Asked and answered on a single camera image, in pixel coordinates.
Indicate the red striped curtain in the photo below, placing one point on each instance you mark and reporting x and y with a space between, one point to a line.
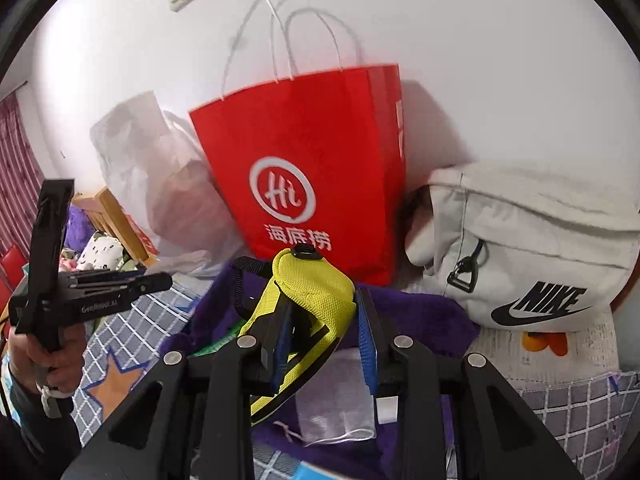
17 175

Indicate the red chair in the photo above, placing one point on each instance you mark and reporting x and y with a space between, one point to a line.
14 260

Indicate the orange plush toy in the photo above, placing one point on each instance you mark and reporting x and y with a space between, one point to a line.
532 342

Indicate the white quilted mat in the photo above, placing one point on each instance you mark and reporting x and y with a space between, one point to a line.
590 355

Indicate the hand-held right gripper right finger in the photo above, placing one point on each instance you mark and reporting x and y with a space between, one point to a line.
367 355

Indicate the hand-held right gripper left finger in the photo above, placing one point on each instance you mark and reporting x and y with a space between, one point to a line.
281 345

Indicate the green cloth item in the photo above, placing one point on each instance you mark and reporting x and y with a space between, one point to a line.
222 342

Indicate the red paper bag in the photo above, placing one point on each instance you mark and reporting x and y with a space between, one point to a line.
325 135

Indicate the grey checked star bed sheet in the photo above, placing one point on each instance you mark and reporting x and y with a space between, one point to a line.
150 310

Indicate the wooden bed frame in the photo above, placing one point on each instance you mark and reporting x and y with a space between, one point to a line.
107 210

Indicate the person's left forearm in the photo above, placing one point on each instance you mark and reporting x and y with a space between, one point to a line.
30 425

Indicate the person's left hand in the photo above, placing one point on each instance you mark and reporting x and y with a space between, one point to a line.
65 365

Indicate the purple fleece cloth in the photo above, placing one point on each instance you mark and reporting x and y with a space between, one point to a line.
415 315

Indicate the white spotted plush toy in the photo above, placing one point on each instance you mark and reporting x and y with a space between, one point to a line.
102 252

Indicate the purple plush toy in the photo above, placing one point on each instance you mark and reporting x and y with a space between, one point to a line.
80 230

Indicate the blue and white packet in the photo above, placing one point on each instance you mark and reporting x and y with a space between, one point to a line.
307 472

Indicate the white plastic bag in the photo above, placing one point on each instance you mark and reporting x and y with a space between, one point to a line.
150 160

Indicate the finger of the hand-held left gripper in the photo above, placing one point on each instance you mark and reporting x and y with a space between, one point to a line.
150 283

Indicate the cream canvas backpack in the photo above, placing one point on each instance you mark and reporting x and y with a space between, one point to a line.
525 230

